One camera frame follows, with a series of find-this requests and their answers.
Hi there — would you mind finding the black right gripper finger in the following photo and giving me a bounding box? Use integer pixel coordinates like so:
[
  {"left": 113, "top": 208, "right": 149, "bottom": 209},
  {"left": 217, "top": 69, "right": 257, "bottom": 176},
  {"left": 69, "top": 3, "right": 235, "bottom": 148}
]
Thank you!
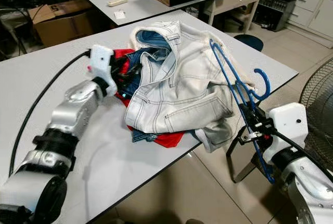
[
  {"left": 245, "top": 101, "right": 263, "bottom": 121},
  {"left": 238, "top": 107, "right": 255, "bottom": 131}
]

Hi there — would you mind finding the blue plastic hanger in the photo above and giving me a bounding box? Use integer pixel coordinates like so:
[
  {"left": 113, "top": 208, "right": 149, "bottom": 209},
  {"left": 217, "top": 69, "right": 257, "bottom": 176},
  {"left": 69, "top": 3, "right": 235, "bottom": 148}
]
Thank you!
[{"left": 209, "top": 38, "right": 273, "bottom": 185}]

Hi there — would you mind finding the white denim jacket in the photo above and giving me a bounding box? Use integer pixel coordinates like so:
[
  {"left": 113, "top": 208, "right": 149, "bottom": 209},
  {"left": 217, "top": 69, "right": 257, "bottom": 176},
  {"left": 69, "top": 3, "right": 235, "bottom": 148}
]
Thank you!
[{"left": 125, "top": 20, "right": 241, "bottom": 153}]

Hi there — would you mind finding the plaid seat metal chair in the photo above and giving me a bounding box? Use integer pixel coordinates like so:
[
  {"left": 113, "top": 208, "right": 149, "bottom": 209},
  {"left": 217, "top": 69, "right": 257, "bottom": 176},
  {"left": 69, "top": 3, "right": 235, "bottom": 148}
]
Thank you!
[{"left": 225, "top": 130, "right": 292, "bottom": 186}]

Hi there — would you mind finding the grey table with black legs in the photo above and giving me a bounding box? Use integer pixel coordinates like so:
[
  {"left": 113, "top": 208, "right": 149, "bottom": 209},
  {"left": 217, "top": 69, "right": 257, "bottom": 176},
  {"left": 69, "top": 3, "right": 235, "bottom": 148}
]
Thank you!
[
  {"left": 70, "top": 0, "right": 215, "bottom": 26},
  {"left": 0, "top": 10, "right": 299, "bottom": 224}
]

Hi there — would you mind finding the dark blue round stool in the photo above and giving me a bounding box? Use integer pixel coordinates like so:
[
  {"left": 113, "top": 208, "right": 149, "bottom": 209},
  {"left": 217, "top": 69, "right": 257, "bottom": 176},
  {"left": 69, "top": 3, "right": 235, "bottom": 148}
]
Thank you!
[{"left": 233, "top": 34, "right": 265, "bottom": 52}]

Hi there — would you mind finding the white remote control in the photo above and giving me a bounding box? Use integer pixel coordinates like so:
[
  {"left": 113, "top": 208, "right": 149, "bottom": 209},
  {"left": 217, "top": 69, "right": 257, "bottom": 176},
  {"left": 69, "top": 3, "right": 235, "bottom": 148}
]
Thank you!
[{"left": 107, "top": 0, "right": 129, "bottom": 7}]

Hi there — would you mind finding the open brown cardboard box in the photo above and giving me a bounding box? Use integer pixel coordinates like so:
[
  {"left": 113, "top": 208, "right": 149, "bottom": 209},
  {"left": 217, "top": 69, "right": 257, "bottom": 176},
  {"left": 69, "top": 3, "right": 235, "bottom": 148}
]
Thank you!
[{"left": 30, "top": 0, "right": 95, "bottom": 48}]

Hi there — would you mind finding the black office machine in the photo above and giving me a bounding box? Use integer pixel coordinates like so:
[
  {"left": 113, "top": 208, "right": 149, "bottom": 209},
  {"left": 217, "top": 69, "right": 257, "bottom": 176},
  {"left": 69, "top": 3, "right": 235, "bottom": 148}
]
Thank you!
[{"left": 252, "top": 0, "right": 297, "bottom": 31}]

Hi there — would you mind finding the white drawer cabinet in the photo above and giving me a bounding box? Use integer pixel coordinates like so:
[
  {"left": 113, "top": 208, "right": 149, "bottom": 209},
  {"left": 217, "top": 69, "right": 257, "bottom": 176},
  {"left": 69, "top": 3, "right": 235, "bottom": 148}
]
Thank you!
[{"left": 265, "top": 0, "right": 333, "bottom": 38}]

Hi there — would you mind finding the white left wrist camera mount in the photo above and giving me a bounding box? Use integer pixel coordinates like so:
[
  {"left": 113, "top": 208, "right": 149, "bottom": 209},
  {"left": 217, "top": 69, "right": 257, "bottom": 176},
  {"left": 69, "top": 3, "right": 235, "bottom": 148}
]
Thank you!
[{"left": 88, "top": 45, "right": 116, "bottom": 87}]

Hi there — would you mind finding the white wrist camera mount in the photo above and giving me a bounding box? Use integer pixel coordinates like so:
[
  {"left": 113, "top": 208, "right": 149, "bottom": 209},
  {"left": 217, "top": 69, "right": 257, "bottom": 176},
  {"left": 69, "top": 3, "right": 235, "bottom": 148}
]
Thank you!
[
  {"left": 262, "top": 103, "right": 309, "bottom": 165},
  {"left": 88, "top": 45, "right": 116, "bottom": 87}
]

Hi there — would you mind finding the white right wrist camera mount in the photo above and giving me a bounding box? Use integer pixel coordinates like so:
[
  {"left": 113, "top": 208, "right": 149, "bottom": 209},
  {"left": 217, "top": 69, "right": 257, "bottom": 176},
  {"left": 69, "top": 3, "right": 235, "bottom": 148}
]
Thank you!
[{"left": 262, "top": 103, "right": 309, "bottom": 165}]

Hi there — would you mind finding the wire fan guard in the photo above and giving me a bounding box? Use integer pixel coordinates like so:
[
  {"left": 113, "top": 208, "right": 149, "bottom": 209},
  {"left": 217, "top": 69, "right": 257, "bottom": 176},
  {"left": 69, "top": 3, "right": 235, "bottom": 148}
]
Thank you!
[{"left": 298, "top": 57, "right": 333, "bottom": 172}]

